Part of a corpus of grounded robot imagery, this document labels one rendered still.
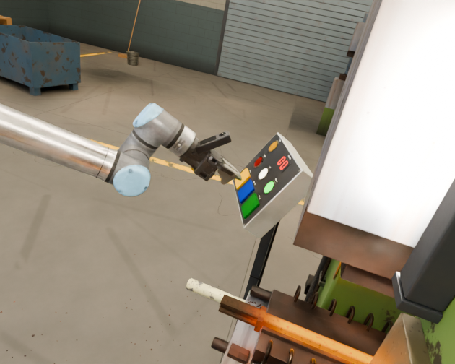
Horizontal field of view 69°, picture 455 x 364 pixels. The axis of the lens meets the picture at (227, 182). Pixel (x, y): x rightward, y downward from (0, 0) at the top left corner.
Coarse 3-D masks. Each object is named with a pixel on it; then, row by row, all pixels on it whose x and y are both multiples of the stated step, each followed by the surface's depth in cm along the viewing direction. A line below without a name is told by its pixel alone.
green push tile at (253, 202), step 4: (252, 196) 117; (256, 196) 115; (248, 200) 118; (252, 200) 115; (256, 200) 113; (244, 204) 118; (248, 204) 116; (252, 204) 114; (256, 204) 111; (244, 208) 117; (248, 208) 114; (252, 208) 112; (244, 212) 115; (248, 212) 113; (244, 216) 114
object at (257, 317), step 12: (228, 300) 76; (240, 300) 77; (228, 312) 76; (240, 312) 74; (252, 312) 74; (264, 312) 75; (252, 324) 75; (264, 324) 73; (276, 324) 73; (288, 324) 74; (300, 336) 72; (312, 336) 72; (324, 348) 70; (336, 348) 70; (348, 348) 71; (348, 360) 70; (360, 360) 69
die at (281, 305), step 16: (272, 304) 80; (288, 304) 83; (304, 304) 84; (288, 320) 76; (304, 320) 78; (320, 320) 79; (336, 320) 81; (352, 320) 82; (272, 336) 72; (288, 336) 72; (336, 336) 76; (352, 336) 76; (368, 336) 79; (384, 336) 79; (256, 352) 69; (272, 352) 69; (288, 352) 69; (304, 352) 70; (320, 352) 70; (368, 352) 72
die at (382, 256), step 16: (304, 208) 57; (304, 224) 53; (320, 224) 53; (336, 224) 52; (304, 240) 55; (320, 240) 54; (336, 240) 53; (352, 240) 52; (368, 240) 51; (384, 240) 50; (336, 256) 54; (352, 256) 53; (368, 256) 52; (384, 256) 51; (400, 256) 50; (384, 272) 52
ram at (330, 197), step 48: (384, 0) 35; (432, 0) 33; (384, 48) 36; (432, 48) 35; (384, 96) 38; (432, 96) 36; (336, 144) 42; (384, 144) 40; (432, 144) 38; (336, 192) 44; (384, 192) 42; (432, 192) 40
